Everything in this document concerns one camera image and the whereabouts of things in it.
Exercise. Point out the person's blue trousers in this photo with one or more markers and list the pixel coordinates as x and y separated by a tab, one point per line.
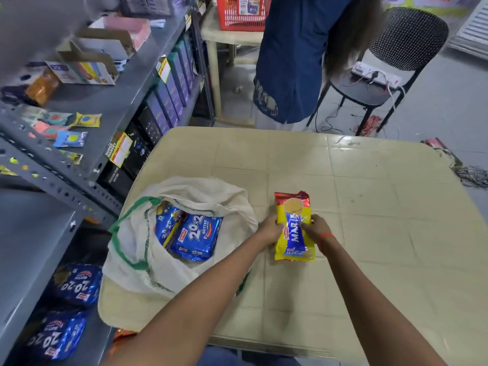
228	358

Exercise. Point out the pink printed booklet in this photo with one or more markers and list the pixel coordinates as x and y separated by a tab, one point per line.
442	148

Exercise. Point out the black mesh chair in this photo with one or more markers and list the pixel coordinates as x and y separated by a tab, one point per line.
410	38

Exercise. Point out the plain cardboard display box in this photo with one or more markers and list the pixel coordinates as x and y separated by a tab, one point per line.
106	43

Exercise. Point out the pink cardboard display box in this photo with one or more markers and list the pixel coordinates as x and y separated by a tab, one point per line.
129	28

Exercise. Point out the large blue biscuit packet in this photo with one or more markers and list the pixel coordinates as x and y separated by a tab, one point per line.
196	236

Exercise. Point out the person's right hand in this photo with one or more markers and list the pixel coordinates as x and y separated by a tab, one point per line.
318	229

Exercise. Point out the white louvred panel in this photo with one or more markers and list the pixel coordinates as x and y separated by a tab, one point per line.
472	26

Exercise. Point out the person's left fingers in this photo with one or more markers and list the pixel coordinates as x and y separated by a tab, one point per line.
280	229

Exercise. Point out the red plastic basket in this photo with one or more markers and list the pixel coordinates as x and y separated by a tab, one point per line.
232	13

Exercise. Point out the teal sachet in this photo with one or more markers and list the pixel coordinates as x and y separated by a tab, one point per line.
57	118

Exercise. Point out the shiny blue biscuit packet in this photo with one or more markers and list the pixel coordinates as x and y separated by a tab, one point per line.
57	335
78	283

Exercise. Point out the person's left hand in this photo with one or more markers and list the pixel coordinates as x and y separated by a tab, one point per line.
271	229

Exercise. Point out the small yellow sachet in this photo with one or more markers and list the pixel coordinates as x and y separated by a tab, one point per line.
73	156

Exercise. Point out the person's right forearm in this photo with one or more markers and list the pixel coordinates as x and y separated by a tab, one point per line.
373	308

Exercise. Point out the blue sachet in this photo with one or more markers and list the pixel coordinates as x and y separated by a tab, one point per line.
70	139

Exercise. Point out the cream plastic table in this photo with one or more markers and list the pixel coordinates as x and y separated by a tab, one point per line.
225	34

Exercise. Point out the white cloth bag green trim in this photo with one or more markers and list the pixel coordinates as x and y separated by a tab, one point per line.
131	243

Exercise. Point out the person's right fingers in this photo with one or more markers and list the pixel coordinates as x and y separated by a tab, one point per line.
306	228

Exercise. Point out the blue biscuit packet yellow edge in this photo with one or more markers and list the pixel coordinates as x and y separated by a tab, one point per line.
167	222

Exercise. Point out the pink sachet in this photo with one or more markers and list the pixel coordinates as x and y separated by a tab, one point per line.
47	130

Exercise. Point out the row of dark blue boxes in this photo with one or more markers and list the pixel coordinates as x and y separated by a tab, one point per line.
160	106

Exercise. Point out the person's left forearm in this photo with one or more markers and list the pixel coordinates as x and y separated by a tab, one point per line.
198	304

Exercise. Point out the grey metal shelf rack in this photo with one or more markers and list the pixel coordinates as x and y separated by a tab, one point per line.
114	99

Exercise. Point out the orange snack packet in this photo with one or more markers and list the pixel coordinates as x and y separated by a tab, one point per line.
42	87

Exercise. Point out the white power strip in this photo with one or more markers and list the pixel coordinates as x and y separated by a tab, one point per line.
375	74

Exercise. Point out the yellow shelf price label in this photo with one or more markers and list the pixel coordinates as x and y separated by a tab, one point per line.
121	149
164	70

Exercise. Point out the dark boxes stack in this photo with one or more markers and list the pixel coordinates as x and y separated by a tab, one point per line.
148	4

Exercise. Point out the white cardboard display box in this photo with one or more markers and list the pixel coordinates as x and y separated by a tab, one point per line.
85	70

